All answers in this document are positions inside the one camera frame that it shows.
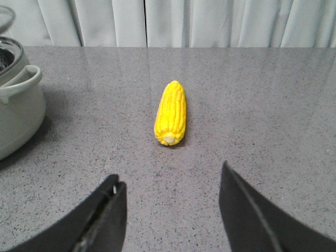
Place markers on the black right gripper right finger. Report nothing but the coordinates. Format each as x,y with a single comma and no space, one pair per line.
253,223

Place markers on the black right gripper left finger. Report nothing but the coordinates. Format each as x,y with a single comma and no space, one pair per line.
97,224

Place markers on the yellow corn cob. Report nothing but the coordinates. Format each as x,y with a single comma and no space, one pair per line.
170,122

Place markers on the pale green electric cooking pot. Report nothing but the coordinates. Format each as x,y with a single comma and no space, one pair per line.
23,105

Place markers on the white pleated curtain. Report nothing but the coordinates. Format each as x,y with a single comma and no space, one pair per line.
173,23

